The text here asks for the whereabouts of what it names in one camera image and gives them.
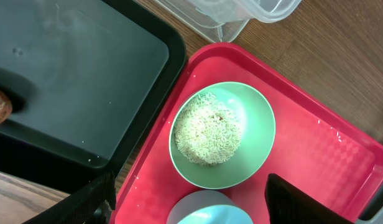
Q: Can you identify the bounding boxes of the orange carrot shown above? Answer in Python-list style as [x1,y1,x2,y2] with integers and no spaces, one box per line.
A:
[0,90,12,124]

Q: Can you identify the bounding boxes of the small light blue bowl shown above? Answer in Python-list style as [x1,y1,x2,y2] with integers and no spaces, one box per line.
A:
[166,190,253,224]

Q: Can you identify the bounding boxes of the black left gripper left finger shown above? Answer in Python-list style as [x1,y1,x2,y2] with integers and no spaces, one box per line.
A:
[24,173,116,224]

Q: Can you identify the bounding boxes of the green bowl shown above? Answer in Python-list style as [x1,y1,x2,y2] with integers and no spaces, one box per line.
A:
[168,82,276,189]

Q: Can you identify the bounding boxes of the red plastic tray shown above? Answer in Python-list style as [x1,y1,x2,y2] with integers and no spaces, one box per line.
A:
[111,43,383,223]

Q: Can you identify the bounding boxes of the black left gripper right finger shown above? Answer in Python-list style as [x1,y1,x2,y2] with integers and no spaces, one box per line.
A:
[265,174,353,224]

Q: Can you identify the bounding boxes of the clear plastic waste bin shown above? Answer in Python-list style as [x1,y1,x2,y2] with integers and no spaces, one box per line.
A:
[157,0,301,42]

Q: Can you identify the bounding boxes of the cooked white rice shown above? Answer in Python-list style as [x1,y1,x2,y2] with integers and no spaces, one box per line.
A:
[173,91,242,166]

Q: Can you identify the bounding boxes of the black waste tray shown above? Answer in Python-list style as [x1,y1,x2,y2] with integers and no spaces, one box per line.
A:
[0,0,187,193]

